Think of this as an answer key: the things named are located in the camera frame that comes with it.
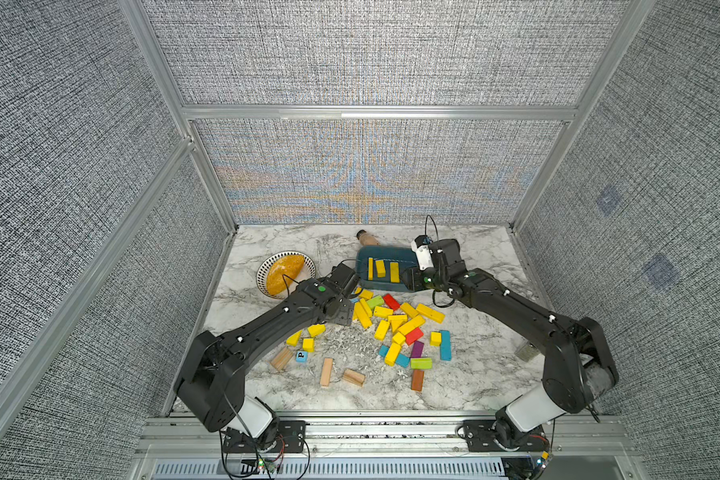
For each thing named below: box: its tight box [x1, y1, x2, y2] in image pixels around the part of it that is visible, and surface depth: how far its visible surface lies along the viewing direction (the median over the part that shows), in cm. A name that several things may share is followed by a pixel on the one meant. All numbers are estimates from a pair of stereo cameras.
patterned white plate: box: [256, 251, 317, 299], surface depth 103 cm
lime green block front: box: [410, 357, 433, 370], surface depth 85 cm
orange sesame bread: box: [266, 255, 305, 296], surface depth 101 cm
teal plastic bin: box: [356, 245, 417, 292], surface depth 106 cm
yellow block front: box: [384, 342, 401, 367], surface depth 87 cm
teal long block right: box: [439, 330, 452, 361], surface depth 90 cm
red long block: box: [384, 293, 401, 311], surface depth 99 cm
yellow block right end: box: [416, 304, 446, 324], surface depth 97 cm
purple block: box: [410, 340, 424, 358], surface depth 89 cm
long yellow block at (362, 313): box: [352, 298, 373, 329], surface depth 96 cm
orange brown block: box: [411, 369, 425, 391], surface depth 83 cm
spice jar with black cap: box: [356, 229, 381, 246], surface depth 115 cm
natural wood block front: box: [320, 358, 333, 387], surface depth 86 cm
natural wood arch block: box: [342, 369, 366, 387], surface depth 84 cm
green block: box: [367, 295, 384, 309], surface depth 99 cm
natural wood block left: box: [270, 346, 294, 372], surface depth 86 cm
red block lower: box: [405, 327, 425, 346], surface depth 92 cm
